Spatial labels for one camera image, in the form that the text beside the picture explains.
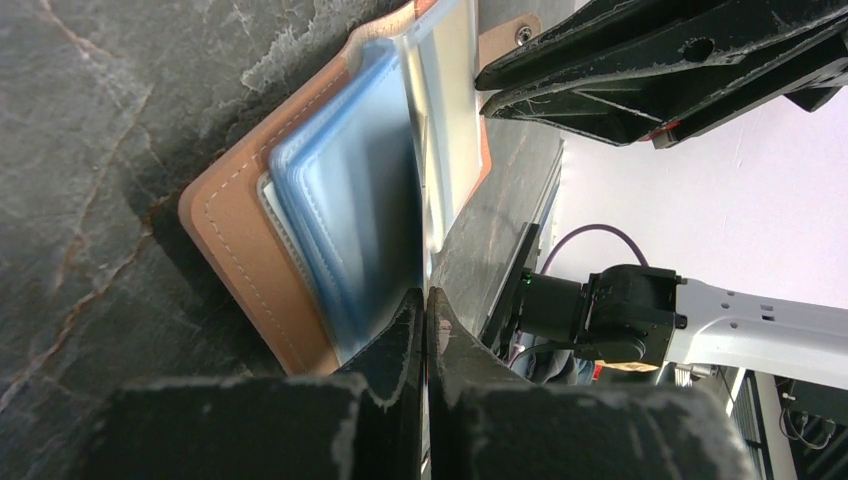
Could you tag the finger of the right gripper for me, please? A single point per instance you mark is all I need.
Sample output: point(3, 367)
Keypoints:
point(670, 107)
point(602, 27)

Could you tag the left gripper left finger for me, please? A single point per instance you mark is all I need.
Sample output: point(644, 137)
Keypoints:
point(379, 425)

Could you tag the tan leather card holder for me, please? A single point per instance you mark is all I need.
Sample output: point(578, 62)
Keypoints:
point(232, 213)

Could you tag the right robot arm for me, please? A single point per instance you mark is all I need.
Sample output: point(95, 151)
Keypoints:
point(652, 316)

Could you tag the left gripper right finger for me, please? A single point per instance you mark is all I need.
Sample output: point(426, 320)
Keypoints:
point(462, 374)

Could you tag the blue credit card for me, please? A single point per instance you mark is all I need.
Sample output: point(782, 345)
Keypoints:
point(347, 181)

